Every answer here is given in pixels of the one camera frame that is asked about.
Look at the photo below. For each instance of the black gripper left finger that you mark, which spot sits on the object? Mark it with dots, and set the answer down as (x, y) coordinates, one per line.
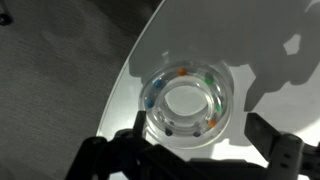
(140, 122)

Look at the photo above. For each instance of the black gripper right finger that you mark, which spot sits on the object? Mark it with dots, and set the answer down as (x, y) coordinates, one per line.
(261, 135)

